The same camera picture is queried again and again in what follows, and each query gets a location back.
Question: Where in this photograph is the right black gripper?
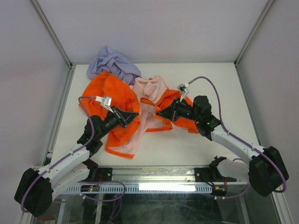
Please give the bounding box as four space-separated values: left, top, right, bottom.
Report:
156 97 200 123

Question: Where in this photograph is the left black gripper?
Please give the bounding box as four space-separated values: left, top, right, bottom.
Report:
97 105 138 139

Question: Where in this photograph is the orange jacket with pink lining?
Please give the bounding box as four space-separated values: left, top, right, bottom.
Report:
81 71 198 159

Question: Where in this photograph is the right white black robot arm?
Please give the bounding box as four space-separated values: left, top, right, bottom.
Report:
157 96 289 196

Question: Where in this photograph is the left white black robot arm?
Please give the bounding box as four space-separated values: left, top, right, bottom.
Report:
14 106 139 217

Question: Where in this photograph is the crumpled lavender garment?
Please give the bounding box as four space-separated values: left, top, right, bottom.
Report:
86 46 142 85

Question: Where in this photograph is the small electronics board with leds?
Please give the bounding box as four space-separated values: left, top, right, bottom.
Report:
80 185 101 193

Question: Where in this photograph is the black connector with yellow plug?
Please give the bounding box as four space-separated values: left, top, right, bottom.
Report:
211 186 227 197

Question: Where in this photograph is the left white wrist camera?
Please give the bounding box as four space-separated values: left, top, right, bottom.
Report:
94 96 112 111

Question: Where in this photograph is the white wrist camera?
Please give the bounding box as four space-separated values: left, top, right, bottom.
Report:
94 96 112 111
177 82 190 102

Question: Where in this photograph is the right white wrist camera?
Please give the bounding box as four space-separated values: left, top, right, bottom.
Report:
177 82 190 102

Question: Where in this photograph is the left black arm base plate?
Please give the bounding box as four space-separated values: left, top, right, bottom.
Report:
93 167 113 182

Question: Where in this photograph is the aluminium mounting rail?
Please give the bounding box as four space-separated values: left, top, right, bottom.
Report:
32 165 280 185

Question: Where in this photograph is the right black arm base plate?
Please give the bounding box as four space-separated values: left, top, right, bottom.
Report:
194 167 237 182

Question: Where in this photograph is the white slotted cable duct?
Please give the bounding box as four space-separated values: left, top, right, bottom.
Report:
62 183 212 195

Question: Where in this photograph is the right aluminium frame post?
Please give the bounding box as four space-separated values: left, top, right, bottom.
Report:
234 0 276 67

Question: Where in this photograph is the aluminium frame post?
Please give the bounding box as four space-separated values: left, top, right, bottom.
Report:
29 0 72 69
234 0 276 67

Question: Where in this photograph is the purple cable under rail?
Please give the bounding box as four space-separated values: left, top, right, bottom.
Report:
74 179 127 224

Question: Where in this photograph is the left aluminium frame post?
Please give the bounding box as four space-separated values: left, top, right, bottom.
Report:
29 0 72 69

